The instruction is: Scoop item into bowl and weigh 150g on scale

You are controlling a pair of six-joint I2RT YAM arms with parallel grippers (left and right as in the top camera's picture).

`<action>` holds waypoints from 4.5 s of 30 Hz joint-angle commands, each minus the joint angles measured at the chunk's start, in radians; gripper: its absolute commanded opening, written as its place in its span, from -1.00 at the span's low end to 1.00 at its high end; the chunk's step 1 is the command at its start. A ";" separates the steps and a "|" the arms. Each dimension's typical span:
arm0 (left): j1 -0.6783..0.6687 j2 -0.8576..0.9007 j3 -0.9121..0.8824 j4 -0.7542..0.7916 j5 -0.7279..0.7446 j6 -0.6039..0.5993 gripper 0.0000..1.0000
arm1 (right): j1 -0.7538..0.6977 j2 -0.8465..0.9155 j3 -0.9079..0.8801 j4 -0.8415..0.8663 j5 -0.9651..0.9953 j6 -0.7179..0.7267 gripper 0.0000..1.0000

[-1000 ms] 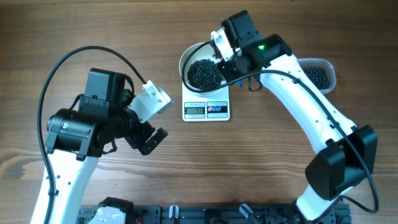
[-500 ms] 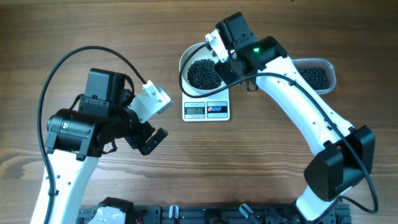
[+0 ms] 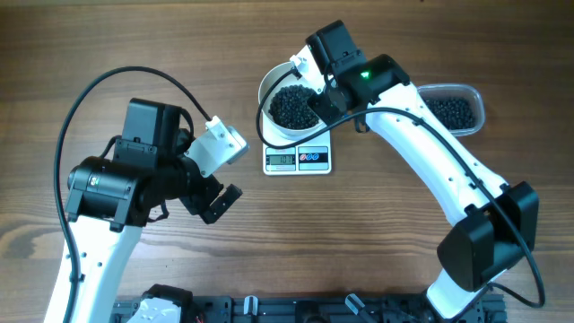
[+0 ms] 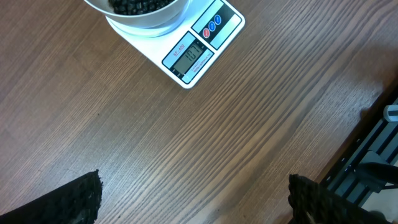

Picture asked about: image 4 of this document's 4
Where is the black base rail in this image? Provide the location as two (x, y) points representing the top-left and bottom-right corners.
(320, 98), (397, 206)

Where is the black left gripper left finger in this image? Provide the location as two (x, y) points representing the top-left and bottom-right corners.
(1, 170), (103, 224)

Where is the white bowl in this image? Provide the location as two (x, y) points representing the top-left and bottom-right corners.
(85, 0), (188, 28)

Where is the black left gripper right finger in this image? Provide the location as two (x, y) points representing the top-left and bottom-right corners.
(288, 174), (390, 224)

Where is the white digital kitchen scale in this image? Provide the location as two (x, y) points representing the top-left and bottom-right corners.
(108, 0), (245, 89)

